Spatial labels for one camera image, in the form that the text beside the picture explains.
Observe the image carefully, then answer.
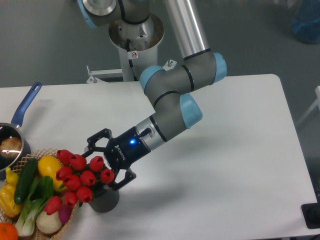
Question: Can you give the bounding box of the red tulip bouquet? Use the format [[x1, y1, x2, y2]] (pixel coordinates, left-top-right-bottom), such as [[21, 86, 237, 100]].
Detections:
[[44, 149, 106, 215]]

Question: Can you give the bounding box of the white chair frame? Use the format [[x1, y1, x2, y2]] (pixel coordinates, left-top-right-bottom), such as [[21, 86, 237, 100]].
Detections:
[[296, 86, 320, 129]]

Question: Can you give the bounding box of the yellow mango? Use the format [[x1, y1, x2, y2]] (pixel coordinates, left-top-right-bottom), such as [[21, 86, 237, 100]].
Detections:
[[37, 155, 67, 193]]

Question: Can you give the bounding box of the green cucumber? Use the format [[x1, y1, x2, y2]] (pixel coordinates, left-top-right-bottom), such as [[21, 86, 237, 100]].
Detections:
[[14, 158, 38, 205]]

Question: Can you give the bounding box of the white onion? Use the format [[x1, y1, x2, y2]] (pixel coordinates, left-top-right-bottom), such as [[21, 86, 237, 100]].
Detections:
[[36, 211, 63, 234]]

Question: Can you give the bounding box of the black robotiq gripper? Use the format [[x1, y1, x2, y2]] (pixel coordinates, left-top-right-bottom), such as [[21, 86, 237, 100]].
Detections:
[[81, 126, 151, 190]]

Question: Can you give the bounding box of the bread roll in pan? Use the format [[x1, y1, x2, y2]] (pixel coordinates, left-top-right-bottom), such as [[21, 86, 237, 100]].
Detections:
[[0, 137, 22, 159]]

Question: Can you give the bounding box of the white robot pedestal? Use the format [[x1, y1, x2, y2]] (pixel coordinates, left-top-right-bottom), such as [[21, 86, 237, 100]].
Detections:
[[87, 13, 164, 83]]

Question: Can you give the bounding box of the black device at edge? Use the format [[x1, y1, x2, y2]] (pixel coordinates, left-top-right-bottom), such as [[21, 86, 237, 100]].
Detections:
[[301, 203, 320, 229]]

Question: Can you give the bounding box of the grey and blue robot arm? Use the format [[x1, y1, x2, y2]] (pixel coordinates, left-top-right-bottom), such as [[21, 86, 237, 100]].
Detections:
[[78, 0, 227, 190]]

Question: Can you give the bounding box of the blue transparent container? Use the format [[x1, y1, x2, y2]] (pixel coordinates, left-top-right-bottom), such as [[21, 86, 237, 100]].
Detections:
[[290, 0, 320, 44]]

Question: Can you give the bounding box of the orange fruit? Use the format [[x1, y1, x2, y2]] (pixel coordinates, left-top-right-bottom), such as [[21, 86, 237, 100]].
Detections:
[[0, 222, 19, 240]]

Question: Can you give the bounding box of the purple eggplant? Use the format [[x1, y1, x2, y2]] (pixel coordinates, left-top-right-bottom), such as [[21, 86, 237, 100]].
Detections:
[[58, 204, 73, 224]]

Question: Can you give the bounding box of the green bok choy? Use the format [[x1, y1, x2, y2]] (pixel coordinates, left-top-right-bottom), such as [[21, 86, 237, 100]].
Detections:
[[15, 176, 54, 237]]

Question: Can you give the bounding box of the blue handled saucepan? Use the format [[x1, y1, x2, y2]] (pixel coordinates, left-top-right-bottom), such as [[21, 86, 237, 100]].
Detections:
[[0, 82, 42, 181]]

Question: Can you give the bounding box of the yellow bell pepper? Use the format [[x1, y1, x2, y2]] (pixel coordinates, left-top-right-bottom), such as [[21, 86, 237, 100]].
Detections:
[[0, 167, 23, 218]]

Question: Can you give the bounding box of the woven wicker basket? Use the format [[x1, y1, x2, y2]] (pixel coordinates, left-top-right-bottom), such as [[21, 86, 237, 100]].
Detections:
[[0, 148, 78, 240]]

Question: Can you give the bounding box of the dark grey ribbed vase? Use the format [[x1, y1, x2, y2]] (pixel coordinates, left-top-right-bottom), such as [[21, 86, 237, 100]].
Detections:
[[88, 163, 120, 214]]

